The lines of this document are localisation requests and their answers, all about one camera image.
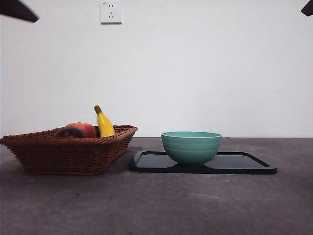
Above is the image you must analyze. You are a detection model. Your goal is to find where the dark red plum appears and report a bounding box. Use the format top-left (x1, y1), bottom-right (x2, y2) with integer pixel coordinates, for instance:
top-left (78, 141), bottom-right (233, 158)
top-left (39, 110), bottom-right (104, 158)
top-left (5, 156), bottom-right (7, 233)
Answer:
top-left (54, 126), bottom-right (87, 139)

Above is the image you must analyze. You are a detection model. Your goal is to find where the teal ribbed bowl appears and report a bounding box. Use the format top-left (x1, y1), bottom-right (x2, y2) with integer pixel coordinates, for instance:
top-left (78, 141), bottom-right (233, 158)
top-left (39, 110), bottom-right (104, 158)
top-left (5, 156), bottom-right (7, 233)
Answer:
top-left (161, 131), bottom-right (223, 167)

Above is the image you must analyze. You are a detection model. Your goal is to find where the red orange peach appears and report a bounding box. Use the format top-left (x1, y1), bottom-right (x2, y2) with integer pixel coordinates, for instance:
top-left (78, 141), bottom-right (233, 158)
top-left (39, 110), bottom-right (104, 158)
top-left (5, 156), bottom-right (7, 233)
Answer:
top-left (65, 122), bottom-right (97, 138)

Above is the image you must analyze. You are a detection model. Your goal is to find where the yellow banana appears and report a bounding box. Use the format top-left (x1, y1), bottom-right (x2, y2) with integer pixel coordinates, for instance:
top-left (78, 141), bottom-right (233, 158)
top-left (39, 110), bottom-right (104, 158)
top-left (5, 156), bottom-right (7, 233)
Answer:
top-left (93, 105), bottom-right (116, 138)

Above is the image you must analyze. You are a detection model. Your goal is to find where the brown wicker basket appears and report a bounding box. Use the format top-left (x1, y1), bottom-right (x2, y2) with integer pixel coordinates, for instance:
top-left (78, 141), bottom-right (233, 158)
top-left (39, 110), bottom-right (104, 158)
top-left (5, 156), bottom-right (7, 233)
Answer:
top-left (0, 125), bottom-right (138, 176)

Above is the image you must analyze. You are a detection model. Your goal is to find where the black rectangular tray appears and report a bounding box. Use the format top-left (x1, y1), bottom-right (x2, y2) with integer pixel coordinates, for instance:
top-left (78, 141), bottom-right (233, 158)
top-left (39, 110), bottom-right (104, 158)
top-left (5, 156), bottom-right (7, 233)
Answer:
top-left (129, 150), bottom-right (278, 175)

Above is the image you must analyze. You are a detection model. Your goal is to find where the white wall socket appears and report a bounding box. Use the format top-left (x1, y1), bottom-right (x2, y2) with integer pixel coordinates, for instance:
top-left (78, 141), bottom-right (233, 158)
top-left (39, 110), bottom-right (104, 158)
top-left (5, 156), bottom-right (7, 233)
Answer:
top-left (101, 0), bottom-right (123, 25)

